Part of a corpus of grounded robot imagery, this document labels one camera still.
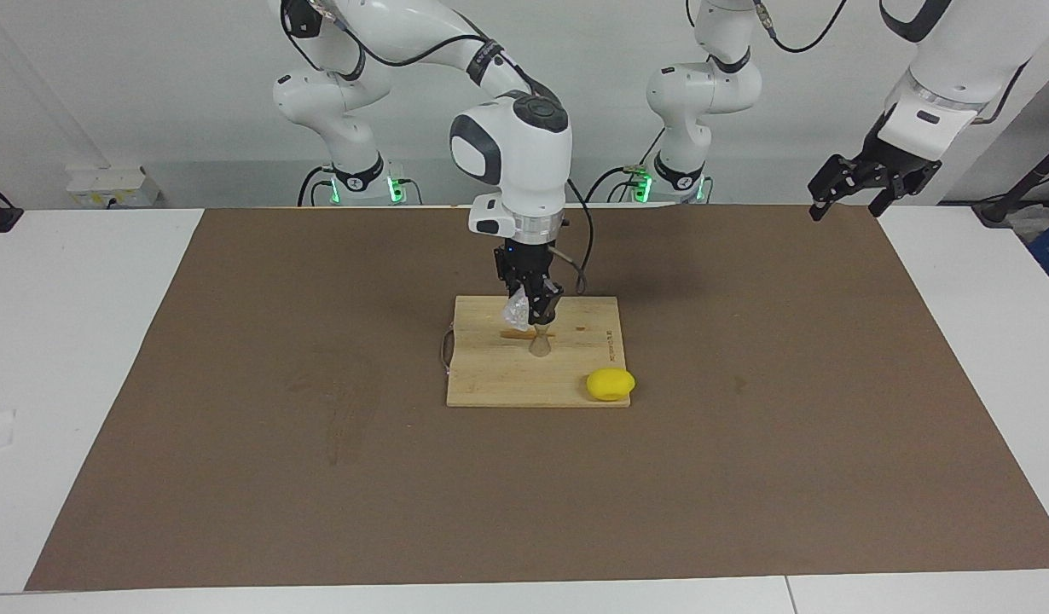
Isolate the white power strip box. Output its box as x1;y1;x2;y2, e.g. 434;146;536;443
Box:
66;166;163;208

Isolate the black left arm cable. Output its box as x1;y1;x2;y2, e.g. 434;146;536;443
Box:
751;0;849;54

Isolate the clear glass cup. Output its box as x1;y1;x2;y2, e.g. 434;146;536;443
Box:
501;286;534;332

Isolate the wooden cutting board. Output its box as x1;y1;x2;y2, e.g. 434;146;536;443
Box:
440;296;632;408

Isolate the black tripod stand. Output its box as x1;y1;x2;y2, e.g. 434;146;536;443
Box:
972;136;1049;228

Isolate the yellow lemon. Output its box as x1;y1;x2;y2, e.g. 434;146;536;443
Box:
586;368;637;402

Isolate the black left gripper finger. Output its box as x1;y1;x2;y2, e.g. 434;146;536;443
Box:
808;154;862;221
870;175;922;218

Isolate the black base power cable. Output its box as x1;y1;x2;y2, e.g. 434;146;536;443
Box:
584;166;640;204

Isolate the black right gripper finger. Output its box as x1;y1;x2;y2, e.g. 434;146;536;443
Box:
509;278;539;325
535;284;565;327

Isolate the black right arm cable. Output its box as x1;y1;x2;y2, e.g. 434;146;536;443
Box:
354;32;595;295

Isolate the brown table mat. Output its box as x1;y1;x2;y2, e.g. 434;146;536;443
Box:
26;203;1049;591

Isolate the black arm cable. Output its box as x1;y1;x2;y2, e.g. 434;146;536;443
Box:
751;0;849;54
354;32;595;295

